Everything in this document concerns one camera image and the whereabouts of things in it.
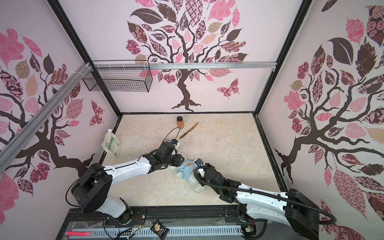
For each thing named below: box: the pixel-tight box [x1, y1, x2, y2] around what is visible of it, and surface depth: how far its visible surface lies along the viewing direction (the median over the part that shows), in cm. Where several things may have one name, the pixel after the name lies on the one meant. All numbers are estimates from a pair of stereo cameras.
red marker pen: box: [65, 231, 92, 236], surface depth 71 cm
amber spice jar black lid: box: [176, 116, 185, 130], surface depth 108 cm
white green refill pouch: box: [101, 129, 122, 157], surface depth 92 cm
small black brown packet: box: [149, 219, 170, 240], surface depth 71 cm
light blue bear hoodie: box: [176, 159, 197, 181], surface depth 81 cm
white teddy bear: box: [175, 171, 205, 193], surface depth 75 cm
